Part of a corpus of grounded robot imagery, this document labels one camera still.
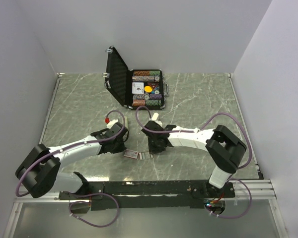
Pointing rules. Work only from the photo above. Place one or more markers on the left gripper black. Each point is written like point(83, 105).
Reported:
point(121, 148)

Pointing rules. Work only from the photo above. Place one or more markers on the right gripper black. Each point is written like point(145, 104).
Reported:
point(153, 149)

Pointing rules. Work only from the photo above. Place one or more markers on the red white staple box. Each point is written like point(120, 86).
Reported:
point(131, 154)

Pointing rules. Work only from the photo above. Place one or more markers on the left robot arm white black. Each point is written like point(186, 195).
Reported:
point(40, 172)

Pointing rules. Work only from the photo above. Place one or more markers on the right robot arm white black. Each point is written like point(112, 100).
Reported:
point(224, 147)

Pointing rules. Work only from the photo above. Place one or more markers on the yellow dealer button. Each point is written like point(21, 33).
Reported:
point(148, 89)

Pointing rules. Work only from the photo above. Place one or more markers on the black poker chip case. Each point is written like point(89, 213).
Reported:
point(118, 79)

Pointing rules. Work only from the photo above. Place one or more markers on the white card deck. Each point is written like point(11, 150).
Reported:
point(137, 87)

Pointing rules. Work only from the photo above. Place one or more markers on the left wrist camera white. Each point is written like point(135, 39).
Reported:
point(110, 122)

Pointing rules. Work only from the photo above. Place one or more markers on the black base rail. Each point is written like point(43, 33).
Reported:
point(149, 194)

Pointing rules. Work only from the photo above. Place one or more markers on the aluminium frame rail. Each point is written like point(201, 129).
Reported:
point(259, 190)

